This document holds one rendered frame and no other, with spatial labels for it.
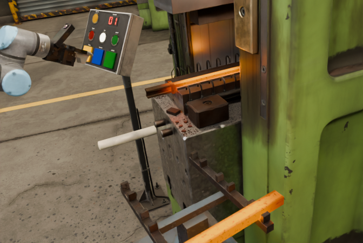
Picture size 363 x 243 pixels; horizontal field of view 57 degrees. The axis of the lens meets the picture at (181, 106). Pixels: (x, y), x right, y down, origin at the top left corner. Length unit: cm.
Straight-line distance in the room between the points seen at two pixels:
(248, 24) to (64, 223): 174
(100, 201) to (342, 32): 182
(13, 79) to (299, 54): 88
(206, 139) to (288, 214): 33
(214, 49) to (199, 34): 10
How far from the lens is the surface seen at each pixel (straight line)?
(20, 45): 135
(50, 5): 922
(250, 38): 91
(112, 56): 158
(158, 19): 610
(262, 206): 78
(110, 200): 231
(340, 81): 94
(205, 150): 112
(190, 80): 123
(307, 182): 105
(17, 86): 123
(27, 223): 240
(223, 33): 147
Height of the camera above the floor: 149
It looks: 27 degrees down
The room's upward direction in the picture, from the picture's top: 7 degrees counter-clockwise
